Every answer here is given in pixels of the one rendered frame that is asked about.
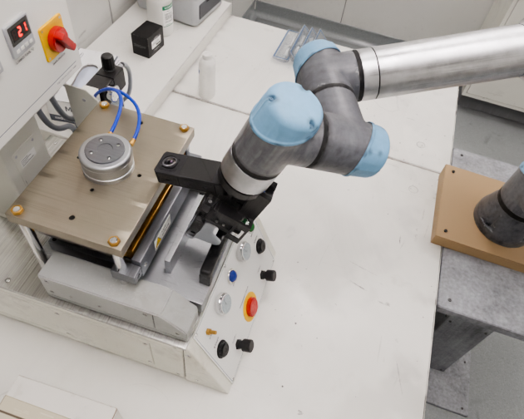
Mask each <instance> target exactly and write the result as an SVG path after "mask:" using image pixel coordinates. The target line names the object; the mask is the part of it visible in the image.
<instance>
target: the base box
mask: <svg viewBox="0 0 524 419"><path fill-rule="evenodd" d="M255 220H256V222H257V224H258V226H259V227H260V230H261V232H262V235H263V236H264V239H265V241H266V243H267V245H268V246H269V249H270V251H271V253H272V255H273V256H274V257H275V254H276V253H275V251H274V247H273V245H272V244H271V242H270V240H269V237H268V235H267V234H266V232H265V229H264V226H263V225H262V223H261V221H260V218H259V216H258V217H257V218H256V219H255ZM0 314H2V315H5V316H8V317H10V318H14V319H16V320H19V321H22V322H25V323H29V324H31V325H33V326H36V327H39V328H43V329H46V330H48V331H51V332H53V333H57V334H60V335H62V336H65V337H68V338H71V339H74V340H77V341H79V342H82V343H86V344H89V345H91V346H93V347H96V348H100V349H103V350H106V351H108V352H112V353H115V354H117V355H120V356H123V357H127V358H130V359H131V360H134V361H137V362H141V363H144V364H146V365H149V366H151V367H155V368H158V369H160V370H163V371H166V372H169V373H172V374H175V375H177V376H180V377H184V378H185V379H186V380H189V381H191V382H195V383H198V384H200V385H203V386H206V387H209V388H212V389H215V390H217V391H220V392H224V393H227V394H228V393H229V391H230V387H231V383H230V381H229V380H228V379H227V378H226V377H225V375H224V374H223V373H222V372H221V371H220V369H219V368H218V367H217V366H216V365H215V364H214V363H213V362H212V361H211V360H210V358H209V357H208V356H207V355H206V354H205V352H204V351H203V350H202V349H201V348H200V346H199V345H198V344H197V343H196V342H195V340H194V339H193V338H192V337H193V335H192V337H191V340H190V342H189V345H188V347H187V349H186V351H184V350H181V349H179V348H174V347H172V346H170V345H167V344H164V343H160V342H157V341H155V340H152V339H149V338H145V337H142V336H140V335H138V334H135V333H131V332H128V331H126V330H123V329H120V328H116V327H113V326H111V325H108V324H105V323H102V322H99V321H97V320H94V319H91V318H87V317H84V316H82V315H79V314H76V313H72V312H69V311H67V310H65V309H62V308H58V307H55V306H52V305H50V304H47V303H43V302H40V301H37V300H35V299H32V298H29V297H26V296H23V295H21V294H18V293H14V292H11V291H8V290H6V289H3V288H0Z"/></svg>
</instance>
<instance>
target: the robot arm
mask: <svg viewBox="0 0 524 419"><path fill-rule="evenodd" d="M293 68H294V76H295V83H294V82H291V81H282V82H278V83H276V84H274V85H273V86H271V87H270V88H269V89H268V90H267V92H266V93H265V94H264V95H263V96H262V97H261V98H260V100H259V101H258V102H257V103H256V104H255V106H254V107H253V109H252V110H251V113H250V116H249V118H248V119H247V121H246V122H245V124H244V125H243V127H242V129H241V130H240V132H239V134H238V135H237V136H236V138H235V140H234V141H233V143H232V145H231V146H230V148H229V149H228V150H227V152H226V153H225V156H224V157H223V159H222V161H217V160H208V159H204V158H200V157H194V156H190V155H182V154H177V153H173V152H168V151H167V152H165V153H164V154H163V156H162V157H161V159H160V160H159V162H158V163H157V165H156V167H155V169H154V171H155V173H156V178H157V180H158V182H160V183H164V184H168V185H175V186H180V187H184V188H188V189H192V190H199V191H204V192H205V195H204V196H203V198H202V200H201V202H200V204H199V206H198V208H197V210H196V212H195V214H194V216H193V218H192V219H191V221H190V223H189V224H188V227H187V228H186V231H185V232H186V235H187V237H188V238H190V239H194V238H196V239H200V240H203V241H205V242H207V243H210V244H213V245H219V244H220V242H221V241H220V239H219V238H218V237H217V236H216V235H215V234H214V232H213V231H214V230H215V228H217V229H220V230H222V231H224V232H226V233H227V235H226V236H225V237H226V238H227V239H229V240H231V241H233V242H235V243H237V244H238V243H239V242H240V241H241V240H242V239H243V237H244V236H245V235H246V234H247V233H248V232H249V231H250V229H251V227H252V224H253V223H254V221H255V219H256V218H257V217H258V216H259V215H260V213H261V212H262V211H263V210H264V209H265V208H266V207H267V205H268V204H269V203H270V202H271V200H272V198H273V195H274V191H275V189H276V187H277V184H278V183H276V182H274V180H275V179H276V178H277V177H278V175H279V174H280V173H281V172H282V171H283V169H284V168H285V167H286V166H287V165H294V166H298V167H304V168H308V169H313V170H321V171H326V172H330V173H335V174H340V175H342V176H345V177H348V176H356V177H363V178H368V177H371V176H374V175H376V174H377V173H378V172H379V171H380V170H381V169H382V168H383V166H384V165H385V163H386V161H387V159H388V154H389V150H390V140H389V136H388V133H387V132H386V131H385V129H384V128H382V127H381V126H378V125H375V124H374V123H373V122H371V121H368V122H366V121H365V120H364V119H363V116H362V113H361V110H360V108H359V105H358V102H360V101H369V100H374V99H380V98H385V97H391V96H401V95H407V94H412V93H418V92H423V91H433V90H438V89H444V88H449V87H455V86H465V85H471V84H476V83H482V82H487V81H497V80H502V79H508V78H513V77H520V78H521V79H522V80H523V81H524V18H523V19H522V20H521V21H520V22H519V23H518V24H514V25H509V26H503V27H494V28H488V29H482V30H477V31H471V32H462V33H456V34H451V35H445V36H440V37H430V38H424V39H419V40H413V41H408V42H398V43H393V44H388V45H382V46H376V47H366V48H361V49H355V50H352V51H351V50H350V51H345V52H341V51H340V50H339V49H338V48H337V46H336V45H335V44H334V43H332V42H329V41H326V40H324V39H319V40H314V41H311V42H308V43H306V44H305V45H303V46H302V47H301V48H300V49H299V50H298V52H297V53H296V55H295V57H294V63H293ZM264 191H265V192H264ZM473 217H474V220H475V223H476V225H477V227H478V228H479V230H480V231H481V232H482V233H483V234H484V235H485V236H486V237H487V238H488V239H490V240H491V241H492V242H494V243H495V244H499V245H501V246H503V247H507V248H520V247H522V246H524V161H523V162H522V163H521V164H520V167H519V168H518V169H517V170H516V171H515V172H514V174H513V175H512V176H511V177H510V178H509V179H508V181H507V182H506V183H505V184H504V185H503V186H502V188H501V189H499V190H496V191H494V192H492V193H491V194H489V195H486V196H484V197H483V198H482V199H481V200H480V201H479V202H478V203H477V205H476V206H475V209H474V212H473ZM246 221H247V222H249V224H246ZM241 230H242V231H243V232H244V233H243V234H242V235H241V236H240V237H239V238H237V237H235V236H234V235H232V234H230V233H233V232H234V233H236V234H239V233H240V232H241Z"/></svg>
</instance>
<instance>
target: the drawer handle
mask: <svg viewBox="0 0 524 419"><path fill-rule="evenodd" d="M226 235H227V233H226V232H224V231H222V230H220V229H218V231H217V234H216V236H217V237H218V238H219V239H220V241H221V242H220V244H219V245H213V244H212V245H211V246H210V249H209V252H208V254H207V255H206V257H205V261H204V263H203V264H202V266H201V269H200V274H199V280H200V283H202V284H205V285H208V286H210V285H211V283H212V275H213V273H214V271H215V268H216V265H217V264H218V262H219V259H220V256H221V254H222V252H223V250H224V247H225V245H226V242H227V240H228V239H227V238H226V237H225V236H226Z"/></svg>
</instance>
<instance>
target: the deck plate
mask: <svg viewBox="0 0 524 419"><path fill-rule="evenodd" d="M65 141H66V139H62V138H60V137H57V136H52V135H50V136H49V137H48V138H47V139H46V140H45V141H44V142H45V145H46V148H47V151H48V154H49V155H50V158H52V157H53V156H54V155H55V154H56V152H57V151H58V150H59V149H60V147H61V146H62V145H63V144H64V143H65ZM34 231H35V233H36V235H37V237H38V238H39V240H40V242H41V244H42V246H43V245H44V244H45V243H46V242H47V240H48V239H49V237H50V236H47V235H45V234H40V233H38V231H37V230H34ZM41 269H42V267H41V265H40V264H39V262H38V261H37V258H36V256H35V254H34V253H33V252H32V249H31V247H30V245H29V244H28V242H27V240H26V238H25V236H24V235H23V233H22V231H21V229H20V228H19V226H18V224H15V223H13V222H10V221H8V219H7V218H5V217H2V216H0V288H3V289H6V290H8V291H11V292H14V293H18V294H21V295H23V296H26V297H29V298H32V299H35V300H37V301H40V302H43V303H47V304H50V305H52V306H55V307H58V308H62V309H65V310H67V311H69V312H72V313H76V314H79V315H82V316H84V317H87V318H91V319H94V320H97V321H99V322H102V323H105V324H108V325H111V326H113V327H116V328H120V329H123V330H126V331H128V332H131V333H135V334H138V335H140V336H142V337H145V338H149V339H152V340H155V341H157V342H160V343H164V344H167V345H170V346H172V347H174V348H179V349H181V350H184V351H186V349H187V347H188V345H189V342H190V340H191V337H192V335H193V332H194V331H195V327H196V325H197V323H198V321H199V319H200V315H201V314H202V312H199V311H198V318H197V319H196V322H195V325H194V327H193V329H192V332H191V334H190V337H189V339H188V341H186V342H184V341H181V340H179V339H176V338H173V337H170V336H167V335H165V334H162V333H158V332H155V331H152V330H150V329H147V328H143V327H140V326H137V325H135V324H132V323H128V322H125V321H122V320H120V319H118V318H113V317H111V316H108V315H105V314H103V313H98V312H96V311H93V310H90V309H88V308H84V307H81V306H78V305H76V304H73V303H69V302H67V301H64V300H61V299H59V298H54V297H52V296H49V295H48V293H47V291H46V289H45V288H44V286H43V284H42V282H41V280H40V279H39V277H38V274H39V272H40V271H41Z"/></svg>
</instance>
